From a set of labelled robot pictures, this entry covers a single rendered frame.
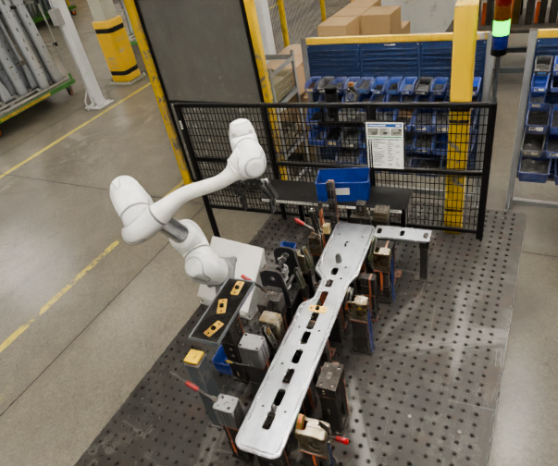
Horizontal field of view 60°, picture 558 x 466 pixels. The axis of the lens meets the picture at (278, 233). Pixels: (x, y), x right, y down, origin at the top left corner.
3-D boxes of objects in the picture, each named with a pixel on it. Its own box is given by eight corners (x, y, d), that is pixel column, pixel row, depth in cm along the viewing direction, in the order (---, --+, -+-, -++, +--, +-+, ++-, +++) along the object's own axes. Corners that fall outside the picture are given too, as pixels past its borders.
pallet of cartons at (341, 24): (382, 110, 611) (378, 24, 549) (325, 106, 649) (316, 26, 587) (411, 75, 689) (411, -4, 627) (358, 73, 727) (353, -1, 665)
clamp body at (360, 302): (372, 359, 229) (368, 308, 208) (347, 353, 234) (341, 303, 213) (377, 344, 235) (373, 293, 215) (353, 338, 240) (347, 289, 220)
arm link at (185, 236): (192, 266, 269) (176, 236, 278) (216, 250, 268) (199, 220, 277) (112, 220, 198) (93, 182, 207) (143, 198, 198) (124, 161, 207)
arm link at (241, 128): (231, 153, 198) (237, 167, 187) (223, 118, 189) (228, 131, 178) (257, 147, 199) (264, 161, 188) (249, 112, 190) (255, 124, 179)
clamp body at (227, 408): (252, 466, 197) (232, 417, 175) (228, 459, 201) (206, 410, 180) (261, 445, 204) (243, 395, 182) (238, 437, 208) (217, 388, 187)
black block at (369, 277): (380, 324, 245) (378, 283, 228) (359, 321, 249) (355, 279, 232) (383, 313, 250) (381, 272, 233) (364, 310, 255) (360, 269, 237)
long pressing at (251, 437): (286, 464, 166) (285, 462, 165) (229, 446, 174) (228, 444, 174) (377, 226, 262) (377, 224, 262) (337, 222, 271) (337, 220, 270)
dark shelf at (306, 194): (404, 214, 265) (404, 210, 263) (259, 202, 301) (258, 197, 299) (412, 192, 281) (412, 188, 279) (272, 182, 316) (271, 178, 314)
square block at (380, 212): (389, 263, 280) (387, 214, 258) (375, 262, 283) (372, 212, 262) (391, 254, 285) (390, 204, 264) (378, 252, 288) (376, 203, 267)
